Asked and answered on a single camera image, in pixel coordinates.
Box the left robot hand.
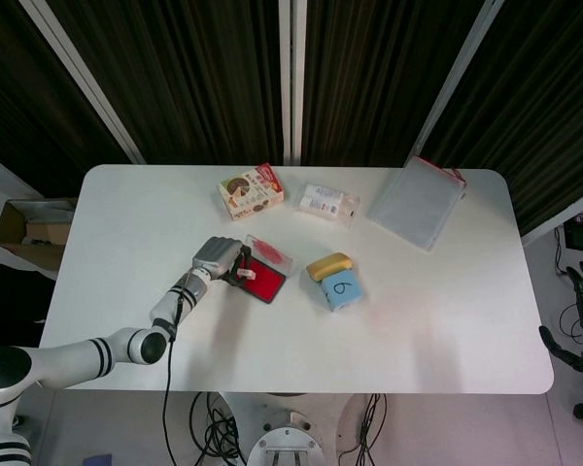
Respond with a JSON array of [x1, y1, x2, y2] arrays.
[[191, 236, 255, 287]]

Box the robot base column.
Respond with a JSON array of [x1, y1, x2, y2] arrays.
[[246, 410, 329, 466]]

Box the red ink pad clear lid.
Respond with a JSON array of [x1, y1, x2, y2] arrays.
[[227, 234, 295, 306]]

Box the printed snack carton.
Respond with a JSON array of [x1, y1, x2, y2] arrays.
[[217, 163, 286, 222]]

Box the yellow green sponge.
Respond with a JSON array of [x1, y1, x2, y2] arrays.
[[305, 251, 355, 283]]

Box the clear plastic pack white items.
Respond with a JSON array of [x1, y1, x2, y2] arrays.
[[293, 183, 361, 229]]

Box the blue foam cube with numbers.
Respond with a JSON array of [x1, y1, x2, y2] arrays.
[[318, 269, 365, 312]]

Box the dark pleated curtain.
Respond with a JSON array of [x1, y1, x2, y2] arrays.
[[0, 0, 583, 237]]

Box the open cardboard box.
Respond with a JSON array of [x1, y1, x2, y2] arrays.
[[0, 197, 77, 272]]

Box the stack of clear zip bags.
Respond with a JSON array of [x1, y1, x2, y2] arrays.
[[366, 154, 467, 252]]

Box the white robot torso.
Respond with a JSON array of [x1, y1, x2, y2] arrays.
[[0, 345, 33, 466]]

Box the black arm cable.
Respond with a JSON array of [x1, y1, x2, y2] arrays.
[[161, 271, 191, 466]]

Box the black cable bundle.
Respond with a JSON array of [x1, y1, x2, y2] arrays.
[[189, 391, 248, 466], [337, 392, 388, 466]]

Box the white upright frame post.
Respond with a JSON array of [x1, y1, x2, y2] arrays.
[[277, 0, 308, 164]]

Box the white slanted frame post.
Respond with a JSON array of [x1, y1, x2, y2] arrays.
[[18, 0, 145, 165], [414, 0, 505, 157]]

